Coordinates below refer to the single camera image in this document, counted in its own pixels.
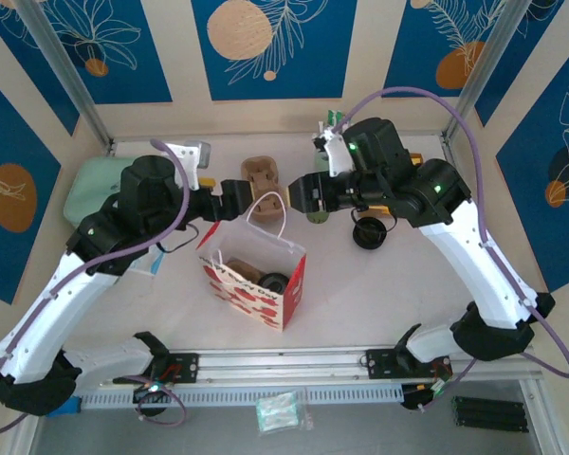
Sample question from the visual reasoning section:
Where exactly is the white blue paper packet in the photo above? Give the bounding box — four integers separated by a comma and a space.
131, 249, 166, 277

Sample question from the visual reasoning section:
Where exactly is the aluminium frame post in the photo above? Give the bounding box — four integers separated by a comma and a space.
14, 0, 119, 157
443, 0, 536, 143

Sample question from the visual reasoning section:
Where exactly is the black base electronics box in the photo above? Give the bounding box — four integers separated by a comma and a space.
400, 383, 450, 412
131, 381, 173, 419

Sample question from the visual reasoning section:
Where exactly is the small clear plastic bag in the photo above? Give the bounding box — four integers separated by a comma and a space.
296, 388, 316, 432

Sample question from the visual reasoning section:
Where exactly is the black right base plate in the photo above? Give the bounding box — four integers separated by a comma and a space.
365, 348, 451, 380

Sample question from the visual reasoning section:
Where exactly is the aluminium side rail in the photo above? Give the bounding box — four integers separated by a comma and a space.
441, 135, 461, 165

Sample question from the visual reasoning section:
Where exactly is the black bar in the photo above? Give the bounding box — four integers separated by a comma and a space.
454, 416, 531, 433
452, 406, 527, 421
450, 395, 525, 410

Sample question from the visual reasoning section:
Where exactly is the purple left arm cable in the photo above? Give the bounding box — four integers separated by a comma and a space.
0, 138, 191, 435

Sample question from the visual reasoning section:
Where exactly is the blue plastic block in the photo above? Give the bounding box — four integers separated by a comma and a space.
46, 397, 82, 418

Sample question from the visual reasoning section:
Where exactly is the thin black left gripper cable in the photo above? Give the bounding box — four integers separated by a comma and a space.
155, 221, 201, 253

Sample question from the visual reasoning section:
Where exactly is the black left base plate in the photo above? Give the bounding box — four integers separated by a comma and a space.
163, 353, 200, 384

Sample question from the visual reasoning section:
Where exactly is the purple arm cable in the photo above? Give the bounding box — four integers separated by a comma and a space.
0, 138, 191, 435
334, 86, 569, 413

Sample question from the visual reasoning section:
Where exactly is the stack of black lids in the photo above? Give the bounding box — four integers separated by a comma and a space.
351, 216, 388, 249

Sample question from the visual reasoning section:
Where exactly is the red white paper gift bag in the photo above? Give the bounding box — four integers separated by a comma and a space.
196, 191, 308, 335

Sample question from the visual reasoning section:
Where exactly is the cardboard napkin tray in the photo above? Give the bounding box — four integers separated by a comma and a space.
374, 151, 427, 217

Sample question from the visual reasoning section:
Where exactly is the plastic bag of white packets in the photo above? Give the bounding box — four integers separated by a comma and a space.
254, 391, 299, 435

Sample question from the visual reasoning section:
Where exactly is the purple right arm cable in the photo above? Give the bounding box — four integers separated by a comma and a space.
334, 86, 569, 413

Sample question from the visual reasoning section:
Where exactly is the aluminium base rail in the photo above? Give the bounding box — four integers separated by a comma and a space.
46, 341, 545, 388

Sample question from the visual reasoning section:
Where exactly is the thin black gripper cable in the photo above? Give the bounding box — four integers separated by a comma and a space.
155, 221, 201, 253
349, 206, 398, 234

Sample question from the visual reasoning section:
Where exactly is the mint green lidded container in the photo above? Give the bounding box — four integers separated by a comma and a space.
64, 156, 138, 228

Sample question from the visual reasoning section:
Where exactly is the white slotted cable duct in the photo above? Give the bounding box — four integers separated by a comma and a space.
83, 383, 404, 410

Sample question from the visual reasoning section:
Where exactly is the black right base electronics box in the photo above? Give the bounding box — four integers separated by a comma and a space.
400, 383, 450, 412

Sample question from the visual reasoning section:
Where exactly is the black left base electronics box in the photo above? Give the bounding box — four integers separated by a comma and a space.
131, 381, 173, 419

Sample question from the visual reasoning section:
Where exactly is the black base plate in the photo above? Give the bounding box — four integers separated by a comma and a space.
365, 348, 451, 380
163, 353, 200, 384

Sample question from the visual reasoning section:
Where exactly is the thin black right gripper cable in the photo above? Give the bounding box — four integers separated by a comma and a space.
349, 206, 398, 234

